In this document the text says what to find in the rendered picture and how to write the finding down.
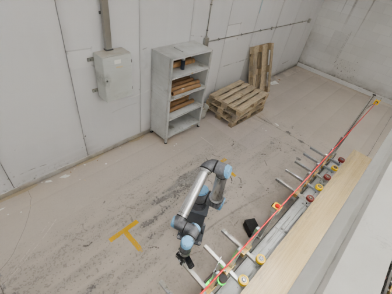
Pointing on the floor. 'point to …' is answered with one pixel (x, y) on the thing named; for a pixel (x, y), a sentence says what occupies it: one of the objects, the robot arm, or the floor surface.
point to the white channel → (364, 244)
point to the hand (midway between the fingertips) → (183, 264)
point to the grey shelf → (156, 116)
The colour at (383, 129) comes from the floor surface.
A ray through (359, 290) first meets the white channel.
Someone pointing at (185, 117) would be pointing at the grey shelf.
